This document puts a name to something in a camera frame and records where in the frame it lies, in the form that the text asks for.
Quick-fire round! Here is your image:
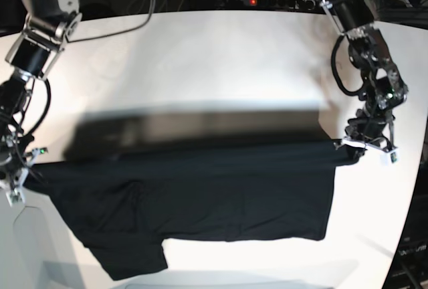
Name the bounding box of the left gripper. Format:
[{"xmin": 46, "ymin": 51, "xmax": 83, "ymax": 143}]
[{"xmin": 334, "ymin": 110, "xmax": 397, "ymax": 155}]

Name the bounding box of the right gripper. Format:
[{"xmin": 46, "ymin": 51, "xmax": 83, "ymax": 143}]
[{"xmin": 1, "ymin": 134, "xmax": 47, "ymax": 195}]

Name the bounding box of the black T-shirt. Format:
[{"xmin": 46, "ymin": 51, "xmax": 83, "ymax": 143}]
[{"xmin": 24, "ymin": 127, "xmax": 362, "ymax": 280}]

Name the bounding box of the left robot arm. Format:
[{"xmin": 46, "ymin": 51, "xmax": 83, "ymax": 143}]
[{"xmin": 320, "ymin": 0, "xmax": 408, "ymax": 163}]

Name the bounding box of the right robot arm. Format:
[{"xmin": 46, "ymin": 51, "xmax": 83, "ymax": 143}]
[{"xmin": 1, "ymin": 0, "xmax": 82, "ymax": 201}]

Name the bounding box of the white cardboard box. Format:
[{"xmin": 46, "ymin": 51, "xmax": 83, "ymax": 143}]
[{"xmin": 1, "ymin": 190, "xmax": 86, "ymax": 288}]

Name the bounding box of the black power strip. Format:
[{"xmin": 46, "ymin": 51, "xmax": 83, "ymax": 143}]
[{"xmin": 224, "ymin": 0, "xmax": 317, "ymax": 13}]

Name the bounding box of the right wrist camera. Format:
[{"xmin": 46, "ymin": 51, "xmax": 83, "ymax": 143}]
[{"xmin": 5, "ymin": 188, "xmax": 25, "ymax": 207}]

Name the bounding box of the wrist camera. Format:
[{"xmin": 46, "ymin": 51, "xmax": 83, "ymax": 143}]
[
  {"xmin": 5, "ymin": 188, "xmax": 25, "ymax": 207},
  {"xmin": 381, "ymin": 148, "xmax": 399, "ymax": 166}
]

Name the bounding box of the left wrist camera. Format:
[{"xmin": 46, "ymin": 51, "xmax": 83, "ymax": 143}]
[{"xmin": 381, "ymin": 148, "xmax": 399, "ymax": 166}]

